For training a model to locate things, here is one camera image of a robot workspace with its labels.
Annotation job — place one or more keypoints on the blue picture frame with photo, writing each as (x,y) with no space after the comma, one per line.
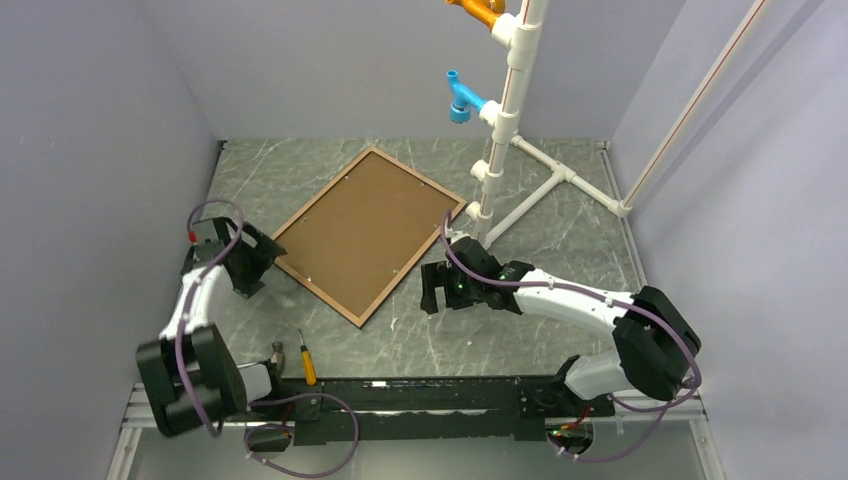
(356,240)

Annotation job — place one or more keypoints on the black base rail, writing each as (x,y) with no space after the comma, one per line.
(523,408)

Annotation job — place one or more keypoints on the white diagonal PVC pole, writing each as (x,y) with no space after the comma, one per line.
(652,167)

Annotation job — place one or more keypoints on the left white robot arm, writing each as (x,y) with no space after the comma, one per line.
(190,377)

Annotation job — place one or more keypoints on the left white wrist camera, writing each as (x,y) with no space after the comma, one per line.
(203,232)

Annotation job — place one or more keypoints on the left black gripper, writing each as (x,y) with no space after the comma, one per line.
(264,253)

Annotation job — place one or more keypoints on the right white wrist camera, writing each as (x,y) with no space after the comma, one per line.
(453,235)

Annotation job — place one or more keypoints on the aluminium extrusion frame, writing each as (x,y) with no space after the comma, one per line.
(645,439)

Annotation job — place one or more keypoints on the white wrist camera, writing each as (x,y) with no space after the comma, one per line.
(203,232)
(453,235)

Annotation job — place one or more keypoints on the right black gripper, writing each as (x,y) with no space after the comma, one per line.
(437,275)

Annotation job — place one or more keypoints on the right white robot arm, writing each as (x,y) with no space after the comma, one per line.
(654,347)

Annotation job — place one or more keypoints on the blue pipe fitting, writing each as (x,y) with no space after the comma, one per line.
(464,100)

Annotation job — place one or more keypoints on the yellow handled screwdriver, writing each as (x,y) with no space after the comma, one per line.
(310,374)

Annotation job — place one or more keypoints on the orange pipe fitting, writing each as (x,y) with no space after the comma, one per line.
(485,11)

